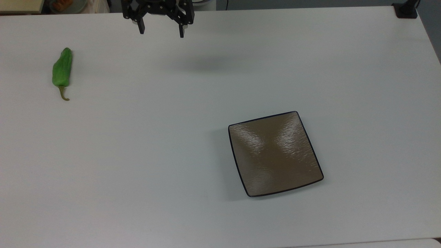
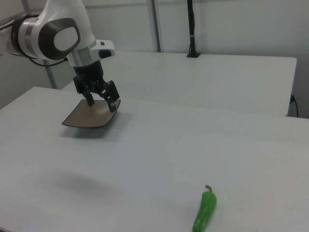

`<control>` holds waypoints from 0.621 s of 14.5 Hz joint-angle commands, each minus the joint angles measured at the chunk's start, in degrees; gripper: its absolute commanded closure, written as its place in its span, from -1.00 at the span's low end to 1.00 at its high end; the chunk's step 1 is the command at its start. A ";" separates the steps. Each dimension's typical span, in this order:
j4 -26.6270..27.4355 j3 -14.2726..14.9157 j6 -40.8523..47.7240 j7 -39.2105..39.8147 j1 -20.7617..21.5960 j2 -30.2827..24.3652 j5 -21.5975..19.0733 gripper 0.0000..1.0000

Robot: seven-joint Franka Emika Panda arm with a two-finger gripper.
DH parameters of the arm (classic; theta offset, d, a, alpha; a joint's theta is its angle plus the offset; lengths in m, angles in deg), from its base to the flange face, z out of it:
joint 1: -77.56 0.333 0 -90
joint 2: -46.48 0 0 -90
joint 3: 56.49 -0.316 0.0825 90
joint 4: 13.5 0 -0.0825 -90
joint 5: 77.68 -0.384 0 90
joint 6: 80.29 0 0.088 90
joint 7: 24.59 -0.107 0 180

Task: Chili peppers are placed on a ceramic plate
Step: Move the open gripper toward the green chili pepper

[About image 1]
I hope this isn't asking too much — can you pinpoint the square brown ceramic plate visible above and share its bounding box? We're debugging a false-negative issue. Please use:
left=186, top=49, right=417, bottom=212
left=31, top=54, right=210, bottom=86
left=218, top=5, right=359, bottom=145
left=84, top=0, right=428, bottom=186
left=228, top=111, right=325, bottom=198

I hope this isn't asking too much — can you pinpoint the beige wooden furniture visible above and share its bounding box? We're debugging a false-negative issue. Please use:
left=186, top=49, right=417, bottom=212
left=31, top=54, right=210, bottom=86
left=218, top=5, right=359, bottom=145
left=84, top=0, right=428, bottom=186
left=0, top=0, right=45, bottom=14

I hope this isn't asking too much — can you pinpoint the white plastic bag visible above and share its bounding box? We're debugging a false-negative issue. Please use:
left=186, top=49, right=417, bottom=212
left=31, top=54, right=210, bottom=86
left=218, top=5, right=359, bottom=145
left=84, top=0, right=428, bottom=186
left=86, top=0, right=111, bottom=14

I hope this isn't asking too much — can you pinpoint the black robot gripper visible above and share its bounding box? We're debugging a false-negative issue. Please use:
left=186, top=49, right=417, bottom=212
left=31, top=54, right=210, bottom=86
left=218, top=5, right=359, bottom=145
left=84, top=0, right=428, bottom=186
left=121, top=0, right=195, bottom=38

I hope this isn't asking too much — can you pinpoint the black table clamp mount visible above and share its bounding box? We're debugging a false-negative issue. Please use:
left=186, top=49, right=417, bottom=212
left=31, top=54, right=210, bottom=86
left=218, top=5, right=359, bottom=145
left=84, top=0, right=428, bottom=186
left=392, top=0, right=421, bottom=19

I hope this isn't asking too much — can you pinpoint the bowl with orange food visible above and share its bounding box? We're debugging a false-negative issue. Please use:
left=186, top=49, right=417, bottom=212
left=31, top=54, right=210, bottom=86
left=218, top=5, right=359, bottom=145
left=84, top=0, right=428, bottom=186
left=48, top=0, right=89, bottom=14

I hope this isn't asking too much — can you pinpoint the green chili pepper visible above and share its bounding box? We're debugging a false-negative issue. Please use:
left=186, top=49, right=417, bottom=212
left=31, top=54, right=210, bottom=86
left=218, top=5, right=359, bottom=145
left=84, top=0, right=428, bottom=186
left=52, top=47, right=73, bottom=102

